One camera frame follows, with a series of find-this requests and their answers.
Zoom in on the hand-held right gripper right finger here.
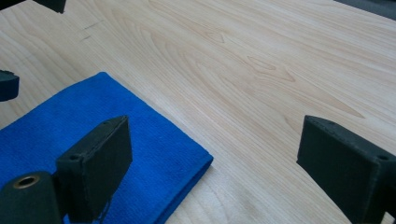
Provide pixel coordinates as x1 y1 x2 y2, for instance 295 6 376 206
296 115 396 224

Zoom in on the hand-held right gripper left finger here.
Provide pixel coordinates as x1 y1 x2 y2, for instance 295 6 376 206
55 115 134 224

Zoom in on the blue microfibre cloth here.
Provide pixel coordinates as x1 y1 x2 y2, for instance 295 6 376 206
0 71 215 224

